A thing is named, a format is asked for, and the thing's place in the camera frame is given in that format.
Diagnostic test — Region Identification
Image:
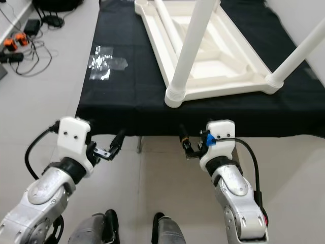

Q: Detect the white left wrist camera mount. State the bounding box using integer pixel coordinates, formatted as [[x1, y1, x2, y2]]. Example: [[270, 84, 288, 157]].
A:
[[56, 116, 96, 169]]

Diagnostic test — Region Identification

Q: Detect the black cable with blue plug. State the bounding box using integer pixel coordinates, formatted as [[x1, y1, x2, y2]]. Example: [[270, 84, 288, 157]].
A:
[[205, 133, 265, 215]]

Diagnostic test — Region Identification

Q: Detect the black tablecloth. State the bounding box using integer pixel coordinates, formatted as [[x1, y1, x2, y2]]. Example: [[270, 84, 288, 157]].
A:
[[75, 0, 325, 138]]

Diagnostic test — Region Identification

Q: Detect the grey robot foot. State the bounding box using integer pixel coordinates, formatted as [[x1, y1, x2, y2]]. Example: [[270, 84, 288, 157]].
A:
[[151, 212, 189, 244], [68, 209, 120, 244]]

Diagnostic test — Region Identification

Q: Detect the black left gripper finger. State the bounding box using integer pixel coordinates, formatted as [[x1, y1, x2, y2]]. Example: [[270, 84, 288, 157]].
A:
[[109, 129, 128, 156]]

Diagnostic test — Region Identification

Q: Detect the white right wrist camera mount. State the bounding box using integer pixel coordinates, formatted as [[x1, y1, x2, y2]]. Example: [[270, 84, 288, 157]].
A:
[[199, 119, 237, 171]]

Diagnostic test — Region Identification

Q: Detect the black floor cable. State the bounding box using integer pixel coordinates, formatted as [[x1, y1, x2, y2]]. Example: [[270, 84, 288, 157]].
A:
[[14, 30, 54, 77]]

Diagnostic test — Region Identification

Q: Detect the black power adapter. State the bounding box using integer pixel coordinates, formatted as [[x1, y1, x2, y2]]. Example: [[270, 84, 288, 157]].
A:
[[24, 19, 42, 34]]

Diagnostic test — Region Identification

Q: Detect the grey left robot foot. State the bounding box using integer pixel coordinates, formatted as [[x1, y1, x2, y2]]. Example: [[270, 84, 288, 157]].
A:
[[68, 209, 120, 244]]

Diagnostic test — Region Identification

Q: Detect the black round device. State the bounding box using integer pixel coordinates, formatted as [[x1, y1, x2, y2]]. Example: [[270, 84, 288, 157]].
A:
[[41, 16, 64, 29]]

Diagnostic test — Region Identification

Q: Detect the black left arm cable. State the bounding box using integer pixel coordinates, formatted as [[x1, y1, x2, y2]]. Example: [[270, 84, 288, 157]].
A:
[[24, 121, 62, 181]]

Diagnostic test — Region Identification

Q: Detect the white plastic children table top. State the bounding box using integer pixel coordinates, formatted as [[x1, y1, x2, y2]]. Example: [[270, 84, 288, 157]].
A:
[[134, 0, 285, 103]]

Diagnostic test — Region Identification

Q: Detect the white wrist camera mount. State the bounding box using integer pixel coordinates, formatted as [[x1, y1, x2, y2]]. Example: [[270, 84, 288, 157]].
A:
[[199, 119, 237, 171], [56, 116, 96, 169]]

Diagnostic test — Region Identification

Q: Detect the orange black device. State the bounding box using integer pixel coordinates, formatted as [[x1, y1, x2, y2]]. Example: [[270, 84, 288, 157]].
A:
[[15, 32, 29, 47], [3, 38, 17, 52]]

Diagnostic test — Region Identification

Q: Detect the black power strip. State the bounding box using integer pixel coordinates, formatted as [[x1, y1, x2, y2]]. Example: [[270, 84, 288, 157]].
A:
[[0, 52, 24, 64]]

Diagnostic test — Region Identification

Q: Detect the grey right robot foot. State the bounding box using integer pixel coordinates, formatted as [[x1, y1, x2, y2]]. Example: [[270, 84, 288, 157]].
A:
[[151, 212, 189, 244]]

